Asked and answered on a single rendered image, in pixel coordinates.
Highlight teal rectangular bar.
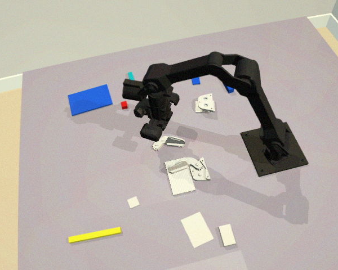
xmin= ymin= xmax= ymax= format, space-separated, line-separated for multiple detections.
xmin=128 ymin=72 xmax=134 ymax=80

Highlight small red block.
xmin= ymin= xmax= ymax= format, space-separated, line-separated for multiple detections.
xmin=121 ymin=101 xmax=127 ymax=109

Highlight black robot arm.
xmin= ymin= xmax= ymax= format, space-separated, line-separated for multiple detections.
xmin=122 ymin=51 xmax=291 ymax=165

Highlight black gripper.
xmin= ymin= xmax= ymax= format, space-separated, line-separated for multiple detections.
xmin=140 ymin=92 xmax=180 ymax=142

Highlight yellow flat bar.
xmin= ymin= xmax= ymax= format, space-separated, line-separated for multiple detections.
xmin=69 ymin=227 xmax=121 ymax=244

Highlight blue flat plate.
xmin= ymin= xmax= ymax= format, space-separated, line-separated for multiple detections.
xmin=68 ymin=84 xmax=112 ymax=116

